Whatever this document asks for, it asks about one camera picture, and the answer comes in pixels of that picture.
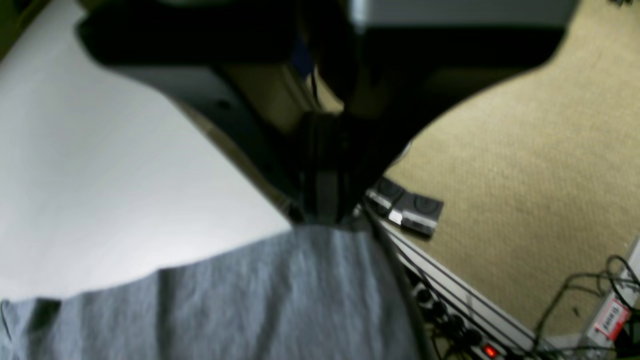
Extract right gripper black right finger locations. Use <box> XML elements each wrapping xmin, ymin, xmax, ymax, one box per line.
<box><xmin>320</xmin><ymin>0</ymin><xmax>570</xmax><ymax>224</ymax></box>

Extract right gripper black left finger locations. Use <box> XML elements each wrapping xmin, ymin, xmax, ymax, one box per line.
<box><xmin>76</xmin><ymin>0</ymin><xmax>351</xmax><ymax>224</ymax></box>

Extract grey T-shirt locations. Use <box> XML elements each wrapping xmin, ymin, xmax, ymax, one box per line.
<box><xmin>1</xmin><ymin>227</ymin><xmax>435</xmax><ymax>360</ymax></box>

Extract black foot pedals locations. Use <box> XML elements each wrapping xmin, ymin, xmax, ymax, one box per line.
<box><xmin>365</xmin><ymin>177</ymin><xmax>445</xmax><ymax>239</ymax></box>

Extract white power strip red switch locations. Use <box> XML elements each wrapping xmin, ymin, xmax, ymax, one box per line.
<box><xmin>382</xmin><ymin>223</ymin><xmax>558</xmax><ymax>360</ymax></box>

